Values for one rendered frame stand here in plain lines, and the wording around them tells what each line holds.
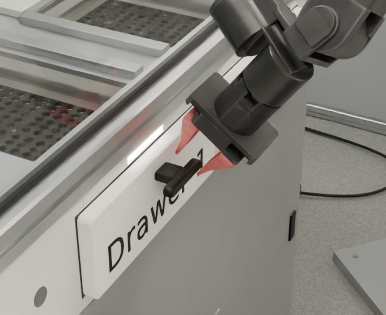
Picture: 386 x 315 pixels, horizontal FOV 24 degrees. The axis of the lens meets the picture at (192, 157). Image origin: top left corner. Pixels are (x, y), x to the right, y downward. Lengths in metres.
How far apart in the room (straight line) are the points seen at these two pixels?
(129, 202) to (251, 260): 0.55
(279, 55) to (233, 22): 0.06
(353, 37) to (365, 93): 1.94
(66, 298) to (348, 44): 0.40
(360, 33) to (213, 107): 0.18
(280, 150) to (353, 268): 0.84
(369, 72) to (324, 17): 1.92
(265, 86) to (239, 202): 0.47
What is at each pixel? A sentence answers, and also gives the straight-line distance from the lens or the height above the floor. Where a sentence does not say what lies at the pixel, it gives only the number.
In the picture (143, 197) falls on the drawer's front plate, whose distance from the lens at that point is 1.04.
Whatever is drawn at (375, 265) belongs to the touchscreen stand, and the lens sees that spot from 2.31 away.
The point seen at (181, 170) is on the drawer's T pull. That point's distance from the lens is 1.04.
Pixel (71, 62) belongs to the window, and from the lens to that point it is 0.90.
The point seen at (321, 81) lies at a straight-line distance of 2.90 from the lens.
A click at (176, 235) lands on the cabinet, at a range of 1.20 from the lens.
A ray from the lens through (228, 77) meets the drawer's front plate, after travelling 1.20.
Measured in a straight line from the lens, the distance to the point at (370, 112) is 2.89.
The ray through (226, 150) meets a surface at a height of 0.95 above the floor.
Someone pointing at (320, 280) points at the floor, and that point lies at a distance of 2.30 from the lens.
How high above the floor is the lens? 1.50
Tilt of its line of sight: 33 degrees down
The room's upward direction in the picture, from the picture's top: straight up
